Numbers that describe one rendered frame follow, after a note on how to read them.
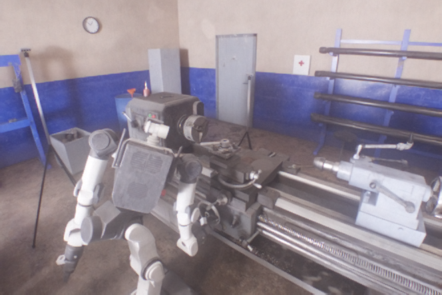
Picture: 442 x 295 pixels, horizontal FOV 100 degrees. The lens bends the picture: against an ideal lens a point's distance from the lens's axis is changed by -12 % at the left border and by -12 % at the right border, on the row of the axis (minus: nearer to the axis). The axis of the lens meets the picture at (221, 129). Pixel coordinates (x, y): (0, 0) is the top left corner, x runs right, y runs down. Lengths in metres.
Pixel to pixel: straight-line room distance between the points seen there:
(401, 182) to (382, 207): 0.17
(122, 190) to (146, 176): 0.12
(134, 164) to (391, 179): 1.32
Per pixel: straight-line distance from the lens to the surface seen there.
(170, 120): 1.99
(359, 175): 1.45
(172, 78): 5.59
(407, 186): 1.47
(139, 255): 1.34
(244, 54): 5.04
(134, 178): 0.96
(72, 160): 3.80
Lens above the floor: 1.79
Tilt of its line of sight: 21 degrees down
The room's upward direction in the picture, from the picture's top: straight up
